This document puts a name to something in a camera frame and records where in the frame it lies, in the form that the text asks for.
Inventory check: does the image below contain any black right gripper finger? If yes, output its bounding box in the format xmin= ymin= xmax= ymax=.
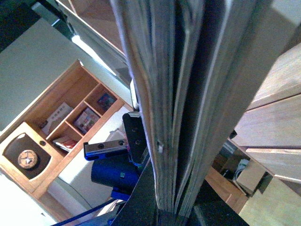
xmin=122 ymin=112 xmax=148 ymax=164

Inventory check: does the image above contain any grey book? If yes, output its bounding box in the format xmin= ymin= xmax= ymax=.
xmin=110 ymin=0 xmax=266 ymax=217

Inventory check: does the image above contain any cardboard box under shelf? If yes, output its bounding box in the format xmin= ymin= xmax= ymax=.
xmin=235 ymin=160 xmax=266 ymax=195

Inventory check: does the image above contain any right wooden shelf unit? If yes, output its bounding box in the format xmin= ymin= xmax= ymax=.
xmin=234 ymin=44 xmax=301 ymax=226

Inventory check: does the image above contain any dark blue small book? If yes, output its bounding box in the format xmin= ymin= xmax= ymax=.
xmin=97 ymin=93 xmax=116 ymax=110

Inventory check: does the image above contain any colourful picture book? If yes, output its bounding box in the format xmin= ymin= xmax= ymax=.
xmin=73 ymin=107 xmax=100 ymax=134

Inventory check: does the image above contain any red white booklet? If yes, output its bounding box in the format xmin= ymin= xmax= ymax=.
xmin=52 ymin=136 xmax=77 ymax=152

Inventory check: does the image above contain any white leaflet in cubby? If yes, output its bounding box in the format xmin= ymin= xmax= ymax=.
xmin=41 ymin=102 xmax=73 ymax=135

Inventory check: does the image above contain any small wooden cubby bookcase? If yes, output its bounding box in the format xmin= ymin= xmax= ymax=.
xmin=0 ymin=61 xmax=125 ymax=200

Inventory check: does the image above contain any upper right wooden drawer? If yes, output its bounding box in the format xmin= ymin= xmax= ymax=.
xmin=233 ymin=95 xmax=301 ymax=147

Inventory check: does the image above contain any wooden drawer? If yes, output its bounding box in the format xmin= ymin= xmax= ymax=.
xmin=246 ymin=148 xmax=301 ymax=183
xmin=233 ymin=95 xmax=301 ymax=147

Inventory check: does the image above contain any lower right wooden drawer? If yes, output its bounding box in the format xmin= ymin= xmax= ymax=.
xmin=246 ymin=148 xmax=301 ymax=183

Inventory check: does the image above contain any silver blue wrist camera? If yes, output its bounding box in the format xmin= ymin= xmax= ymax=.
xmin=83 ymin=139 xmax=128 ymax=161

